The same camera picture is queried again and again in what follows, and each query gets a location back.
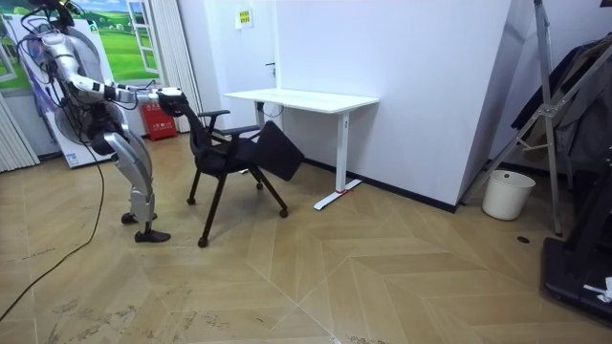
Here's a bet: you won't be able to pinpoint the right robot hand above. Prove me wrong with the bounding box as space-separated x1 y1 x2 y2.
156 86 189 118

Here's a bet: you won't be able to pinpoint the black office chair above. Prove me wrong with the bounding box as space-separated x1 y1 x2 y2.
163 98 306 248

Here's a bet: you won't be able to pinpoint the red box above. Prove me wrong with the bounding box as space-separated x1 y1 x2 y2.
139 101 179 141

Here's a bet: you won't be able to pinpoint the white ribbed panel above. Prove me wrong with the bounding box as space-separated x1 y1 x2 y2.
0 93 41 174
150 0 205 134

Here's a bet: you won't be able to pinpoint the robot body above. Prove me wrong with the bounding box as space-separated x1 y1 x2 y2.
16 0 128 157

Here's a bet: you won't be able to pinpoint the robot legs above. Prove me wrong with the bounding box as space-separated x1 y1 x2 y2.
90 128 172 244

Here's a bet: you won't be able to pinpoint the white desk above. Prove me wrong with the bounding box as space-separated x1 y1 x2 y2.
223 88 381 212

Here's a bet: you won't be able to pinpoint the white waste bin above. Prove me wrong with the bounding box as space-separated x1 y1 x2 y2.
481 169 536 222

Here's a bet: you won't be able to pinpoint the silver metal stand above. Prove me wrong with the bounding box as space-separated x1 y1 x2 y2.
458 0 612 238

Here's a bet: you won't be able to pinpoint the hanging dark coats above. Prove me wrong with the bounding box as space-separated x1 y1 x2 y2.
510 32 612 176

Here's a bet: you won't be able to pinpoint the black machine base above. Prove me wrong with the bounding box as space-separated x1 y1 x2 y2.
539 157 612 329

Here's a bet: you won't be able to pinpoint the landscape wall poster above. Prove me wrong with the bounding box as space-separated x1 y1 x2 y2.
0 0 162 92

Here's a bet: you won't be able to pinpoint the black desk cable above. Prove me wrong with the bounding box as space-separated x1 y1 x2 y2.
257 101 286 119

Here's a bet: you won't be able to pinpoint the black floor cable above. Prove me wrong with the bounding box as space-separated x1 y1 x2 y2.
0 142 106 322

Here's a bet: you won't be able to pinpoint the yellow wall sign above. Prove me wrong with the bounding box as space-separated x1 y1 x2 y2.
233 7 255 31

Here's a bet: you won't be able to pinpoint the cable bundle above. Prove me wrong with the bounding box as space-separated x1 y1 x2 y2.
26 0 99 34

